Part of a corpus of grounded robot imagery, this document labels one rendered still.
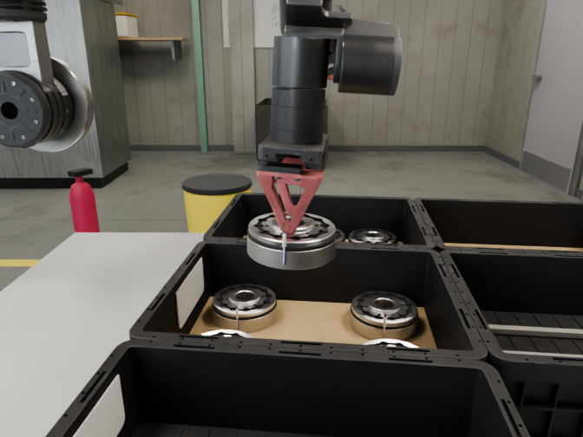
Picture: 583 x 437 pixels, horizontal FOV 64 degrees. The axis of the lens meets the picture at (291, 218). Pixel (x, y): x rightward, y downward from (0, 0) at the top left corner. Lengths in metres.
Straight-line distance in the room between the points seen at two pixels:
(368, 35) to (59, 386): 0.74
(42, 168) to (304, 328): 4.58
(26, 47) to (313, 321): 0.73
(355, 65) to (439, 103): 6.30
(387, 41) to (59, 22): 4.52
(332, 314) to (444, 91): 6.11
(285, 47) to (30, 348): 0.78
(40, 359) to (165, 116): 5.89
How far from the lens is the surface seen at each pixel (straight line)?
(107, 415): 0.53
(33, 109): 1.01
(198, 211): 2.46
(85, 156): 4.96
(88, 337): 1.04
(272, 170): 0.48
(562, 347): 0.81
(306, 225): 0.53
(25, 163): 5.23
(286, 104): 0.48
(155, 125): 6.80
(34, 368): 0.99
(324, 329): 0.74
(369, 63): 0.48
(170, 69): 6.67
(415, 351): 0.53
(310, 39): 0.48
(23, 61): 1.06
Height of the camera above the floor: 1.23
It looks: 19 degrees down
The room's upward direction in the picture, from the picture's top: straight up
